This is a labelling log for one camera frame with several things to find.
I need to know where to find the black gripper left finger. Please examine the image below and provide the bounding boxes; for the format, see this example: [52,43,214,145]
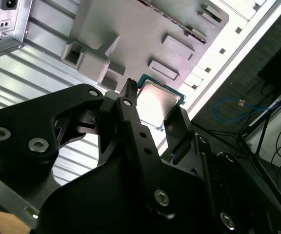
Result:
[0,78,178,220]

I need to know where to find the silver CPU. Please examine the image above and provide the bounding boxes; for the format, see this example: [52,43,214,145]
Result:
[137,73,186,132]

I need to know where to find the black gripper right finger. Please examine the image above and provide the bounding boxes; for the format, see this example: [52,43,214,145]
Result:
[163,107,278,234]

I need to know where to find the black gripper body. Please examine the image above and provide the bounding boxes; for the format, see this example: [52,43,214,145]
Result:
[39,156,213,234]

